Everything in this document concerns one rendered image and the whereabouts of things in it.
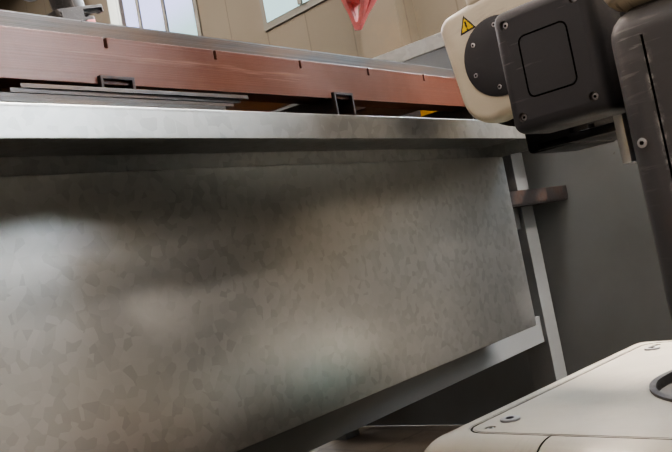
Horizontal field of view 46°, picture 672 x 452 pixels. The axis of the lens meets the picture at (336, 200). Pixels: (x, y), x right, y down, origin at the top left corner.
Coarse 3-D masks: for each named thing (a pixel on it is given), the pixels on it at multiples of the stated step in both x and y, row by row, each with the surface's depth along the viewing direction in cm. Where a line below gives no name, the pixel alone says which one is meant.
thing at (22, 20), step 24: (0, 24) 92; (24, 24) 94; (48, 24) 97; (72, 24) 100; (96, 24) 102; (216, 48) 118; (240, 48) 122; (264, 48) 126; (288, 48) 131; (408, 72) 158; (432, 72) 165
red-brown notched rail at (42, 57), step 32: (0, 32) 87; (32, 32) 90; (0, 64) 86; (32, 64) 89; (64, 64) 92; (96, 64) 96; (128, 64) 99; (160, 64) 103; (192, 64) 108; (224, 64) 112; (256, 64) 118; (288, 64) 123; (320, 64) 129; (256, 96) 118; (288, 96) 122; (320, 96) 128; (384, 96) 142; (416, 96) 150; (448, 96) 159
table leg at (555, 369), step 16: (512, 176) 187; (528, 208) 188; (528, 224) 187; (528, 240) 185; (528, 256) 185; (528, 272) 185; (544, 272) 188; (544, 288) 187; (544, 304) 185; (544, 320) 184; (544, 336) 184; (528, 352) 187; (544, 352) 184; (560, 352) 187; (544, 368) 184; (560, 368) 185; (544, 384) 185
